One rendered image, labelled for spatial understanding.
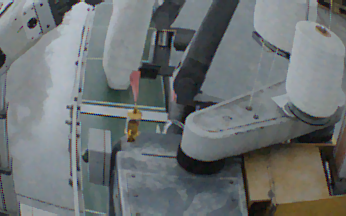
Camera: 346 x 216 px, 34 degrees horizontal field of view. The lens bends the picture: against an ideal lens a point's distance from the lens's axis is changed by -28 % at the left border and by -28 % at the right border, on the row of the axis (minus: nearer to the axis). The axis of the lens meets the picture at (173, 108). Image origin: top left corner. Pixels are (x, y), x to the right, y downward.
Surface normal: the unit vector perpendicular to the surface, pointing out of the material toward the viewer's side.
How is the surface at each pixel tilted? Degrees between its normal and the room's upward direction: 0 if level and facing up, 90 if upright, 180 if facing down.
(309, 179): 0
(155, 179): 0
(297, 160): 0
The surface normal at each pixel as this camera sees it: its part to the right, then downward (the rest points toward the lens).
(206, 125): 0.16, -0.84
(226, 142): 0.47, 0.52
